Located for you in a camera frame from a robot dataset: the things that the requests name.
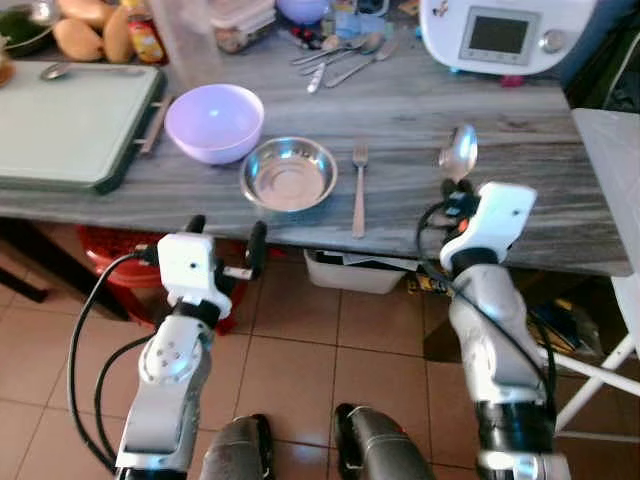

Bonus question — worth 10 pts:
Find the large steel spoon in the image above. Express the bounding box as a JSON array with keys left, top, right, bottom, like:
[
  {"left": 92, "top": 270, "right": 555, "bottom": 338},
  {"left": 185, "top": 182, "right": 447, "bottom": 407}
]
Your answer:
[{"left": 438, "top": 123, "right": 480, "bottom": 185}]

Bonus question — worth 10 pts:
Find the robot left leg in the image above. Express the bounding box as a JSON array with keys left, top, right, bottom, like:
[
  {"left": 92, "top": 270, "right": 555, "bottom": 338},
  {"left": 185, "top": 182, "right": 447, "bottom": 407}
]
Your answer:
[{"left": 199, "top": 412, "right": 277, "bottom": 480}]

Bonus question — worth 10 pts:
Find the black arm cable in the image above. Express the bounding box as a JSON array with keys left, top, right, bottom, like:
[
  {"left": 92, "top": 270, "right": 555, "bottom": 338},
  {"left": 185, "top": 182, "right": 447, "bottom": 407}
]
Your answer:
[
  {"left": 66, "top": 248, "right": 161, "bottom": 473},
  {"left": 414, "top": 198, "right": 559, "bottom": 411}
]

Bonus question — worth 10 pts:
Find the lilac plastic bowl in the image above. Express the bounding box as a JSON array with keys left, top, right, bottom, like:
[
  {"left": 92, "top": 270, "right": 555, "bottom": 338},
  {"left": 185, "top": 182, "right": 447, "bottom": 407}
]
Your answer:
[{"left": 164, "top": 83, "right": 266, "bottom": 166}]

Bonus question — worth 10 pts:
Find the white plastic bin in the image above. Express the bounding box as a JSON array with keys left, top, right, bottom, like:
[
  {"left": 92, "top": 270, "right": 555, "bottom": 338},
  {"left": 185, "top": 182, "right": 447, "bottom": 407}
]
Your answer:
[{"left": 302, "top": 247, "right": 409, "bottom": 297}]

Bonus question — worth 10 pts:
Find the blue and yellow bag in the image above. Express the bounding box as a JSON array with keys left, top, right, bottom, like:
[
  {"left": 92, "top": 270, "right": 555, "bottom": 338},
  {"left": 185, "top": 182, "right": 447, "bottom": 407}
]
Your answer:
[{"left": 528, "top": 294, "right": 605, "bottom": 359}]

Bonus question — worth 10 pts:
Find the clear plastic pitcher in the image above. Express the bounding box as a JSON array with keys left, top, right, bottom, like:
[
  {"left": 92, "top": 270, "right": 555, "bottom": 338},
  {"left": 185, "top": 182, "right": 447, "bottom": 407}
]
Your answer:
[{"left": 148, "top": 0, "right": 225, "bottom": 89}]

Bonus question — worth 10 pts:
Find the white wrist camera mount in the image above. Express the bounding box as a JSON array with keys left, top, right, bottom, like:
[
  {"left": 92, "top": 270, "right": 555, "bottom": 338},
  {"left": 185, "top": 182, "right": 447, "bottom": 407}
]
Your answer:
[
  {"left": 440, "top": 181, "right": 539, "bottom": 272},
  {"left": 157, "top": 232, "right": 234, "bottom": 320}
]

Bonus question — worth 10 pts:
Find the jar with red label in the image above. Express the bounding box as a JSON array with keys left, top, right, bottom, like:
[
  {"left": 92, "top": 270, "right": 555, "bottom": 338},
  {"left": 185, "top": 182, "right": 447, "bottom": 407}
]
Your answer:
[{"left": 124, "top": 0, "right": 167, "bottom": 67}]

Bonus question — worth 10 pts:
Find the robot leg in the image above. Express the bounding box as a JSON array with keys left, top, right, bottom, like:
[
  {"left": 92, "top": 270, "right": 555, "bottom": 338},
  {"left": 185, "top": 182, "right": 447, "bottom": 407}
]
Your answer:
[
  {"left": 199, "top": 412, "right": 277, "bottom": 480},
  {"left": 332, "top": 402, "right": 438, "bottom": 480}
]

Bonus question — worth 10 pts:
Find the robot right leg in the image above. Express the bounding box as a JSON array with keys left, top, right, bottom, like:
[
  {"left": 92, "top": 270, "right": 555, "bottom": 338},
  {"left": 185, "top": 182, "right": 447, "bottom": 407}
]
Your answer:
[{"left": 332, "top": 402, "right": 438, "bottom": 480}]

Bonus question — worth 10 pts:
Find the steel fork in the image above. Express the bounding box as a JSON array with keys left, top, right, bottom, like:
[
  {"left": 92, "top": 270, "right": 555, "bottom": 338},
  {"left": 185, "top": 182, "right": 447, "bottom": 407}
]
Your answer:
[{"left": 350, "top": 143, "right": 371, "bottom": 239}]

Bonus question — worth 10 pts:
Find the clear plastic food container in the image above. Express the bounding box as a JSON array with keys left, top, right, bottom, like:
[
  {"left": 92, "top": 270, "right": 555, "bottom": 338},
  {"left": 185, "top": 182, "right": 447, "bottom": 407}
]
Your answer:
[{"left": 209, "top": 0, "right": 278, "bottom": 55}]

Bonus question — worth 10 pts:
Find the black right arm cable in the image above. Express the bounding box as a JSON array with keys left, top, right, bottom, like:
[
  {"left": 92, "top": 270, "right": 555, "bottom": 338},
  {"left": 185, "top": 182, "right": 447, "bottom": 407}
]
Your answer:
[{"left": 414, "top": 198, "right": 559, "bottom": 411}]

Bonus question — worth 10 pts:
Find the purple round lid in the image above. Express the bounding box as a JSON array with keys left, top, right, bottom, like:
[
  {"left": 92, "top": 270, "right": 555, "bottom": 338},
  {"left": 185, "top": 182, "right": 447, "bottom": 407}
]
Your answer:
[{"left": 274, "top": 0, "right": 332, "bottom": 27}]

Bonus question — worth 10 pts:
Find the white kitchen appliance with screen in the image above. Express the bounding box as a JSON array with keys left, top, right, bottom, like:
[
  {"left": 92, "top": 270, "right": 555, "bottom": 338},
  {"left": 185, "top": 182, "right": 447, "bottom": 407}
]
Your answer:
[{"left": 419, "top": 0, "right": 600, "bottom": 77}]

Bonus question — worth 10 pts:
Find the steel spoon with long handle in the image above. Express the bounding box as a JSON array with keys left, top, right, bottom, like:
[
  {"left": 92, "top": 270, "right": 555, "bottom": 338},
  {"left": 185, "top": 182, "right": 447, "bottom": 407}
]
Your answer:
[{"left": 40, "top": 62, "right": 147, "bottom": 82}]

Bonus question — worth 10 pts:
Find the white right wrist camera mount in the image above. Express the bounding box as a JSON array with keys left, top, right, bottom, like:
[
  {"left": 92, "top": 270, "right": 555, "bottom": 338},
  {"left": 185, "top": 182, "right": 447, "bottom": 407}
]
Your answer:
[{"left": 440, "top": 181, "right": 539, "bottom": 272}]

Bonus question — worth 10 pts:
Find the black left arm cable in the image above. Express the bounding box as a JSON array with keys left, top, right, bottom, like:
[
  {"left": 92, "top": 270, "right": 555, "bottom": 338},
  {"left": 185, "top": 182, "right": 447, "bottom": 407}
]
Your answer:
[{"left": 66, "top": 248, "right": 161, "bottom": 473}]

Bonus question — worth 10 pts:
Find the pale green cutting board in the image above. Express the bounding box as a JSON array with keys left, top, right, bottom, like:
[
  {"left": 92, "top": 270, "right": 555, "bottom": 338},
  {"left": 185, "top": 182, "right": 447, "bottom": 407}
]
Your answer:
[{"left": 0, "top": 61, "right": 169, "bottom": 195}]

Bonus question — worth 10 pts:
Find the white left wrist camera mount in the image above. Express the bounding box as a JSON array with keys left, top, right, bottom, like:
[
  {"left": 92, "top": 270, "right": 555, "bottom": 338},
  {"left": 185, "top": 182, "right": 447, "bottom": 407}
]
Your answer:
[{"left": 157, "top": 232, "right": 234, "bottom": 320}]

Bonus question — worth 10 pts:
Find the stainless steel bowl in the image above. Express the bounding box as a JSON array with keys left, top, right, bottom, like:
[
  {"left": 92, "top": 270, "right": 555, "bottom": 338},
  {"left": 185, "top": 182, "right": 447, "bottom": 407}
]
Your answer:
[{"left": 240, "top": 136, "right": 340, "bottom": 214}]

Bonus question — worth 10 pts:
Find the dark bowl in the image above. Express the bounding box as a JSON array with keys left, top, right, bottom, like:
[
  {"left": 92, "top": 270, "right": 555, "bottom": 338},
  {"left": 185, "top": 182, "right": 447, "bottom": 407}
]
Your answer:
[{"left": 0, "top": 4, "right": 57, "bottom": 58}]

